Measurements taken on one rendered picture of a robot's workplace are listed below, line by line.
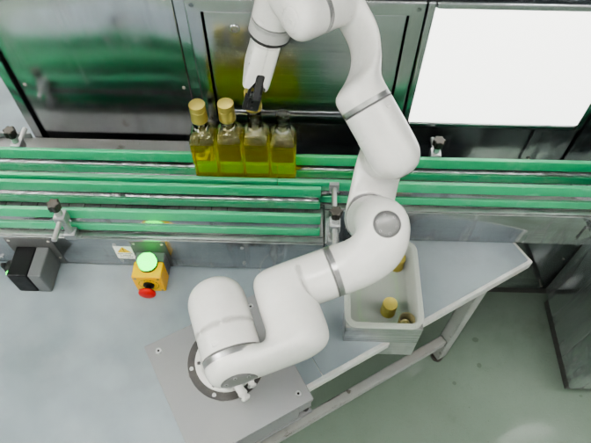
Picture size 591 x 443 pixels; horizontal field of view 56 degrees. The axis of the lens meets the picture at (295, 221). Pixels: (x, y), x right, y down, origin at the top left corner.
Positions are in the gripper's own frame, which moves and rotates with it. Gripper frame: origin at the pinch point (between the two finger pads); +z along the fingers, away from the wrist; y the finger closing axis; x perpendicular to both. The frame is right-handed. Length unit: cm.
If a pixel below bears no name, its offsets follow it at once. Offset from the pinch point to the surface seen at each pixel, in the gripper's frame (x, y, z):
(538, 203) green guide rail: 71, 5, 10
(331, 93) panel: 18.9, -12.3, 6.3
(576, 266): 120, -9, 54
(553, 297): 125, -8, 74
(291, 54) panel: 7.4, -12.4, -1.7
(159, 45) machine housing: -20.2, -16.3, 6.6
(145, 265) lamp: -16.0, 20.4, 39.2
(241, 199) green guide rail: 3.1, 5.9, 27.2
